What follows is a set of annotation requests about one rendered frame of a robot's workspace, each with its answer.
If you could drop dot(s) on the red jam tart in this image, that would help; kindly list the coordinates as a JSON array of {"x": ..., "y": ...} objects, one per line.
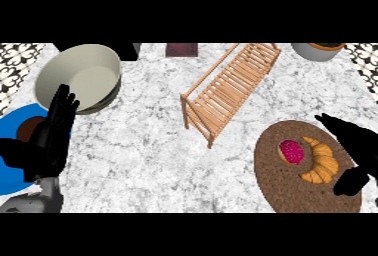
[{"x": 291, "y": 151}]

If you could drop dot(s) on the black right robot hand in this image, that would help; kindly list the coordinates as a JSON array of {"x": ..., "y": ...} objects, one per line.
[{"x": 356, "y": 146}]

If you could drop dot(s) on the beige round bowl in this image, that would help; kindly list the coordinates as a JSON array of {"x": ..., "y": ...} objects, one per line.
[{"x": 78, "y": 78}]

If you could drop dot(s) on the blue round plate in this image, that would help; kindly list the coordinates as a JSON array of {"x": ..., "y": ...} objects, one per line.
[{"x": 10, "y": 156}]

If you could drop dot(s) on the wooden tiered shelf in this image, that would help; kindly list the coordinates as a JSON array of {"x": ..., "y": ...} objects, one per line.
[{"x": 229, "y": 88}]

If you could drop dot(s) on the grey pot with brown rim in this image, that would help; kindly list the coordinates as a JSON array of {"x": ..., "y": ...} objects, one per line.
[{"x": 319, "y": 50}]

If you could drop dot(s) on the golden croissant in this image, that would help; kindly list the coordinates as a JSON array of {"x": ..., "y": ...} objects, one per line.
[{"x": 322, "y": 163}]

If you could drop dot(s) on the dark maroon box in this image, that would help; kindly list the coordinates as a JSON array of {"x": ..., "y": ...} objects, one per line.
[{"x": 180, "y": 49}]

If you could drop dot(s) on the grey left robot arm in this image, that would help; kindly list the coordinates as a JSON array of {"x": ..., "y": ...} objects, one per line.
[{"x": 37, "y": 198}]

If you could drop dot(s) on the brown round pastry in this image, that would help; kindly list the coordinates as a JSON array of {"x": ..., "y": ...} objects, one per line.
[{"x": 26, "y": 128}]

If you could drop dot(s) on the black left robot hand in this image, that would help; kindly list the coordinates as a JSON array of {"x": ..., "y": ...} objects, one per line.
[{"x": 51, "y": 140}]

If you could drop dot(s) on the brown oval placemat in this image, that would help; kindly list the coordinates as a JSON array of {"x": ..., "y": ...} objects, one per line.
[{"x": 289, "y": 180}]

